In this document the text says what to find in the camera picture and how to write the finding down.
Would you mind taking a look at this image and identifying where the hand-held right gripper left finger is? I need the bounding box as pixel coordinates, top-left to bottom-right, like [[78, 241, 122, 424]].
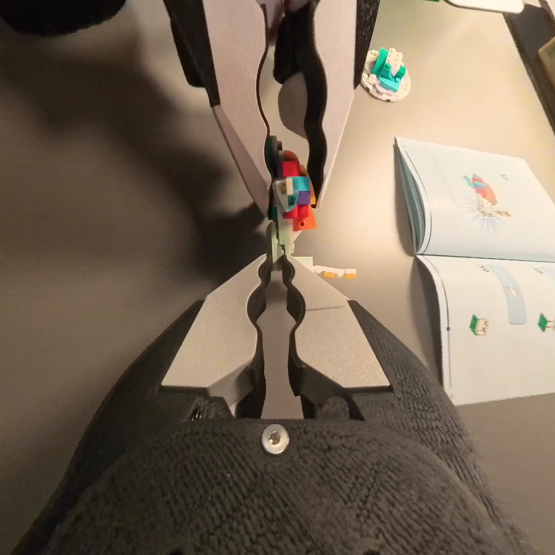
[[161, 255, 271, 419]]

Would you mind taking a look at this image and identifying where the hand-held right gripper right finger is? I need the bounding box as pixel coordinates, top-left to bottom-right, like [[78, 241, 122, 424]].
[[282, 255, 390, 418]]

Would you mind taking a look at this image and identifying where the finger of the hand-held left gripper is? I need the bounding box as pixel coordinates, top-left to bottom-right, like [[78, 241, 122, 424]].
[[201, 0, 273, 218], [273, 0, 358, 207]]

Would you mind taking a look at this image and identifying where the white mint orange lego figure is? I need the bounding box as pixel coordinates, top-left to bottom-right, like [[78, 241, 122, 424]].
[[303, 256, 357, 279]]

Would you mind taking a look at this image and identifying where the mint grey lego piece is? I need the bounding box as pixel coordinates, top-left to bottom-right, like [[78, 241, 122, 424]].
[[265, 220, 296, 272]]

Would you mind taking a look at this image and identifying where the multicolour lego model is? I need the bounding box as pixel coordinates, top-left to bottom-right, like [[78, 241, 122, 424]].
[[264, 135, 318, 231]]

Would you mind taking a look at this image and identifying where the person's left forearm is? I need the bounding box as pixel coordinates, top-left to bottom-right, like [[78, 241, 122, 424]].
[[0, 0, 127, 36]]

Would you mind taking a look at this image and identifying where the round white lego plate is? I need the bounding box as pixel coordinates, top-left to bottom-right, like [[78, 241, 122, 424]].
[[361, 46, 412, 103]]

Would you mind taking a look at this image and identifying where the open instruction booklet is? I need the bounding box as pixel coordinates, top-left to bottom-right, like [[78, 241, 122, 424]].
[[393, 136, 555, 406]]

